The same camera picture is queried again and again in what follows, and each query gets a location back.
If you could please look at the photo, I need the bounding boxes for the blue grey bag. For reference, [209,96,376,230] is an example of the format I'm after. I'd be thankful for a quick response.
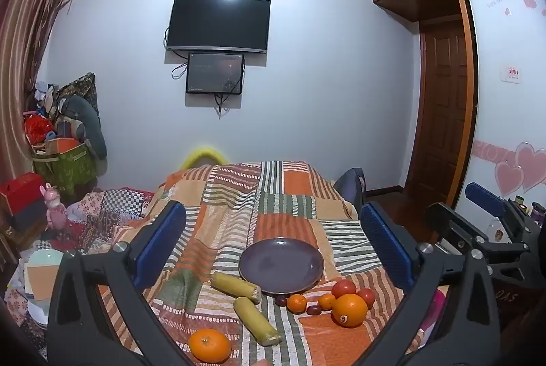
[332,167,368,218]

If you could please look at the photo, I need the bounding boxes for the grey pillow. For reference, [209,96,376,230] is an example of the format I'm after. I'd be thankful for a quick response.
[59,95,108,158]

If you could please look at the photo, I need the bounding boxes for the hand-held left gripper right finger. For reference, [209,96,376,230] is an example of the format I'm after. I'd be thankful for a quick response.
[361,201,501,366]

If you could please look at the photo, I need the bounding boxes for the green storage box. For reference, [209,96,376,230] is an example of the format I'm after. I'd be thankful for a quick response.
[33,140,100,197]

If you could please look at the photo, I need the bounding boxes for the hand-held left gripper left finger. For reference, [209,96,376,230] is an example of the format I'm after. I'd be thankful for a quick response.
[46,200,201,366]

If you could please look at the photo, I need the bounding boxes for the large orange with sticker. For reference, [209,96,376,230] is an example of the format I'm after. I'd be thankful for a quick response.
[331,293,369,328]

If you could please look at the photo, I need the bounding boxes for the small black wall monitor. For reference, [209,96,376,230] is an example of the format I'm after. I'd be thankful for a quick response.
[185,52,245,96]

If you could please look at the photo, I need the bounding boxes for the yellow corn cob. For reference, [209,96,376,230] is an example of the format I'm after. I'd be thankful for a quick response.
[233,297,282,347]
[210,272,262,305]

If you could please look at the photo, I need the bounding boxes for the pale green plate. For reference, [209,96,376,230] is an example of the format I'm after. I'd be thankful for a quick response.
[26,248,66,269]

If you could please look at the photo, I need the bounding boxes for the black wall television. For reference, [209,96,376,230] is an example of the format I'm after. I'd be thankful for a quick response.
[166,0,272,54]

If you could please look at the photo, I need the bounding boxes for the dark patterned cushion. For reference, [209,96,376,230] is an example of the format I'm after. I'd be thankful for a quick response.
[55,72,101,123]

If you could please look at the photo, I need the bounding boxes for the pink rabbit toy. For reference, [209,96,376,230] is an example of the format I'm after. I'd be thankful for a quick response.
[39,183,68,229]

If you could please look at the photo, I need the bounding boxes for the brown wooden door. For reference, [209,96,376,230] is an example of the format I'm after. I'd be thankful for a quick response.
[404,18,470,205]

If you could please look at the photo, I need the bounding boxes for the striped patchwork blanket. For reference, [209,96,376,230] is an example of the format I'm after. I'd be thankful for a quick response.
[85,160,427,366]

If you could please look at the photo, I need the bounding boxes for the red plastic bag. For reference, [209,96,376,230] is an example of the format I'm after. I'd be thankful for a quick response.
[24,114,57,145]

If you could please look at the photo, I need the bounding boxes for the flat round orange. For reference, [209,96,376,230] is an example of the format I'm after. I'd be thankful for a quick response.
[189,329,232,364]

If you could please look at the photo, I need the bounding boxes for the striped brown curtain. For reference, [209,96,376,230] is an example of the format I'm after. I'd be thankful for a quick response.
[0,0,83,196]

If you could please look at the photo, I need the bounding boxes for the white wardrobe door with hearts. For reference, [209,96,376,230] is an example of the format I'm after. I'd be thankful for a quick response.
[453,0,546,222]

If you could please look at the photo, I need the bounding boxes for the black monitor cable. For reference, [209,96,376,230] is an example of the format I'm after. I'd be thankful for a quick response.
[213,93,231,119]

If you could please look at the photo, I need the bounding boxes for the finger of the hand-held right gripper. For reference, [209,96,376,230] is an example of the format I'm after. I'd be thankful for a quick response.
[423,201,530,265]
[465,182,534,224]

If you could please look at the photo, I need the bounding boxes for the dark purple plate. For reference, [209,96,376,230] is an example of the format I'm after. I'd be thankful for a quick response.
[238,237,326,294]

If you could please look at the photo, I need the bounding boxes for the yellow curved object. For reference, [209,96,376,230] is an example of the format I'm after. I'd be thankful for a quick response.
[179,147,231,171]

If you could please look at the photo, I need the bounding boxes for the red box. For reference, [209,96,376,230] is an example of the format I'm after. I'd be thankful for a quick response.
[0,173,48,218]

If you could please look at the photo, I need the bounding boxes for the floral checked quilt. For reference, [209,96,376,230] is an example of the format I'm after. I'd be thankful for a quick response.
[43,187,157,258]

